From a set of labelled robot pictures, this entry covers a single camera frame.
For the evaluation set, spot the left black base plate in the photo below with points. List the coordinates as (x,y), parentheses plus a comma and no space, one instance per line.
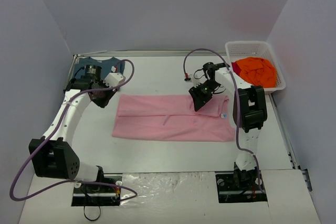
(95,195)

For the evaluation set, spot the pink t-shirt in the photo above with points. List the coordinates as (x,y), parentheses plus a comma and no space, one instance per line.
(172,118)

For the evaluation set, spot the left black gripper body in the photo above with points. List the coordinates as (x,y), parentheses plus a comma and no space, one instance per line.
(105,96)

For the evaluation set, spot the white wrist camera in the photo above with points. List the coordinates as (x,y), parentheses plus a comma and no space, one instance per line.
(114,78)
(195,78)

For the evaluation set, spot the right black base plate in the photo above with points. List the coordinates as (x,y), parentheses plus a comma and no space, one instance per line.
(229,191)

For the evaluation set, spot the folded blue t-shirt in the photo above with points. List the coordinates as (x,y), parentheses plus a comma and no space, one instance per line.
(106,66)

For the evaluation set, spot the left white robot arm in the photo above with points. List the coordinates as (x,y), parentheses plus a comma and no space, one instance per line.
(53,153)

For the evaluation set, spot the orange t-shirt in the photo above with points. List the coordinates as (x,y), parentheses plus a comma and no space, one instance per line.
(258,72)

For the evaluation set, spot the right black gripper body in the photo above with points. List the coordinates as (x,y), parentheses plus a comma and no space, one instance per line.
(200,96)

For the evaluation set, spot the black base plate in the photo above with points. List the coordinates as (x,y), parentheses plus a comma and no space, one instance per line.
(229,191)
(95,195)

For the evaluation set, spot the white plastic basket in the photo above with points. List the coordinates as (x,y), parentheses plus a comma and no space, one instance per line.
(237,50)

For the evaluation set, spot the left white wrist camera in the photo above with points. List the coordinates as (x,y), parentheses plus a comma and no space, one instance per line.
(114,78)

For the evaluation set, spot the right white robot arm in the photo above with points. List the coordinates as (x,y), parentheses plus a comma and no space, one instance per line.
(247,104)

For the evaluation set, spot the red garment in basket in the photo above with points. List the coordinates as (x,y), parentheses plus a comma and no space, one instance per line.
(236,68)

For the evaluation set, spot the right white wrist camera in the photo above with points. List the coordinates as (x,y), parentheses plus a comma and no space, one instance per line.
(195,78)

